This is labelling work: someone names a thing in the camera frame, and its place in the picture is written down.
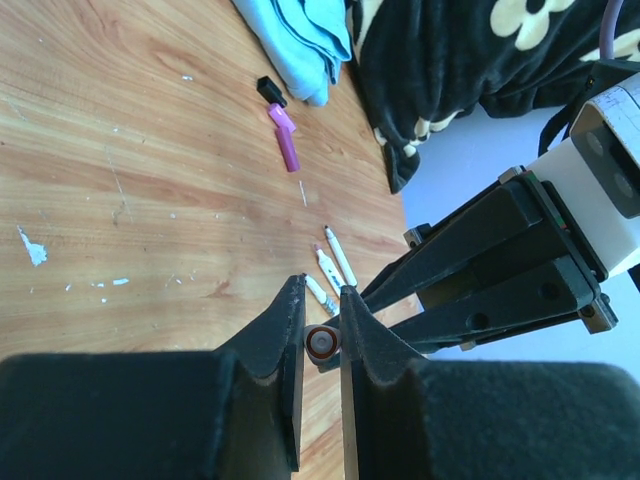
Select black pen cap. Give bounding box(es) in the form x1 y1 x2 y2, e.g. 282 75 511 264
256 76 287 108

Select black floral blanket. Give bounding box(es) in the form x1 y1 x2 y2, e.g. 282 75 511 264
344 0 640 195

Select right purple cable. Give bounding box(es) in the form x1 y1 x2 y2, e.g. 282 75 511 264
599 0 624 62

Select magenta pen cap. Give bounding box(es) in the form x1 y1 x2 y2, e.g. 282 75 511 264
275 127 300 173

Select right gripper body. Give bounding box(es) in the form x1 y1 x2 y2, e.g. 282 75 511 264
404 173 618 350

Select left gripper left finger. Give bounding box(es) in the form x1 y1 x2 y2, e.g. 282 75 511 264
1 275 305 479

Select white slim marker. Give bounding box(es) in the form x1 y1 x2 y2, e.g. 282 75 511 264
303 324 342 373

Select pink pen cap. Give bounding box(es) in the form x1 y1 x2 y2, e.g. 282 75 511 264
267 103 297 133

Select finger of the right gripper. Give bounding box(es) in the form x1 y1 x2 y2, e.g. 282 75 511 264
391 257 598 353
361 180 565 312

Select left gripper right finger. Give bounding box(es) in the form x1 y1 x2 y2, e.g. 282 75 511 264
339 287 639 479

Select light blue cloth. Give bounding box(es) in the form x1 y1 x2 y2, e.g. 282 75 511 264
234 0 351 107

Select black marker pen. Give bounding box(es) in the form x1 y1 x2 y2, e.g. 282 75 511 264
324 225 358 287

